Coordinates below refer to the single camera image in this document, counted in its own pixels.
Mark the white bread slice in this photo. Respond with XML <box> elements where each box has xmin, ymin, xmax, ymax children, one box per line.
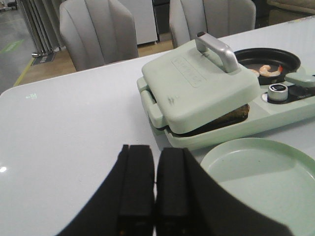
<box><xmin>216</xmin><ymin>104</ymin><xmax>250</xmax><ymax>122</ymax></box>

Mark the grey upholstered chair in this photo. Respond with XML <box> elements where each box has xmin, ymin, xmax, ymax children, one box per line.
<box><xmin>60</xmin><ymin>0</ymin><xmax>138</xmax><ymax>71</ymax></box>
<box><xmin>169</xmin><ymin>0</ymin><xmax>256</xmax><ymax>48</ymax></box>

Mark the black round frying pan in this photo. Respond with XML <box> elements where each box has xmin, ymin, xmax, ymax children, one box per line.
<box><xmin>234</xmin><ymin>48</ymin><xmax>301</xmax><ymax>86</ymax></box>

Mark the mint green breakfast maker base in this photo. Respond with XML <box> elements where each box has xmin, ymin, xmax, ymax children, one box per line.
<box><xmin>152</xmin><ymin>87</ymin><xmax>315</xmax><ymax>150</ymax></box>

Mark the white cabinet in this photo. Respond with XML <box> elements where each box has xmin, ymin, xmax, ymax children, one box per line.
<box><xmin>120</xmin><ymin>0</ymin><xmax>158</xmax><ymax>45</ymax></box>

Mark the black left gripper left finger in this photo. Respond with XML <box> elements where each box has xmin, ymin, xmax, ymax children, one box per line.
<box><xmin>58</xmin><ymin>145</ymin><xmax>154</xmax><ymax>236</ymax></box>

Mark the orange cooked shrimp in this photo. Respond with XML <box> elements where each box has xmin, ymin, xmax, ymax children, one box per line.
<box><xmin>259</xmin><ymin>65</ymin><xmax>283</xmax><ymax>77</ymax></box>

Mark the mint green divided plate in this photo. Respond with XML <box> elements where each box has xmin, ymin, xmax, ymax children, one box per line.
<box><xmin>201</xmin><ymin>138</ymin><xmax>315</xmax><ymax>236</ymax></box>

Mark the right grey upholstered chair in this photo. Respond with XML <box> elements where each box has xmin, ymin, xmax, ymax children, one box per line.
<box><xmin>169</xmin><ymin>0</ymin><xmax>256</xmax><ymax>48</ymax></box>

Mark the mint green sandwich maker lid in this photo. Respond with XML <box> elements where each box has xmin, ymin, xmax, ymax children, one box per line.
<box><xmin>137</xmin><ymin>32</ymin><xmax>260</xmax><ymax>134</ymax></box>

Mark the left silver control knob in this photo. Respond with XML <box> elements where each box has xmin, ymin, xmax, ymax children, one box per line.
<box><xmin>267</xmin><ymin>84</ymin><xmax>288</xmax><ymax>102</ymax></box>

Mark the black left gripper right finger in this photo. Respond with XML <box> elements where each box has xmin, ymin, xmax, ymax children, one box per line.
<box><xmin>156</xmin><ymin>147</ymin><xmax>293</xmax><ymax>236</ymax></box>

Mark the left grey upholstered chair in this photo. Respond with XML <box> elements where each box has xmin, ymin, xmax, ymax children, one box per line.
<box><xmin>60</xmin><ymin>0</ymin><xmax>138</xmax><ymax>71</ymax></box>

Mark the metal barrier post base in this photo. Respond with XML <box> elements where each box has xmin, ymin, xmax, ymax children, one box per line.
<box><xmin>31</xmin><ymin>50</ymin><xmax>54</xmax><ymax>58</ymax></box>

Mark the beige cushion at right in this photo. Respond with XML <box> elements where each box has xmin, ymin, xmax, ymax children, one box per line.
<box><xmin>267</xmin><ymin>0</ymin><xmax>315</xmax><ymax>14</ymax></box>

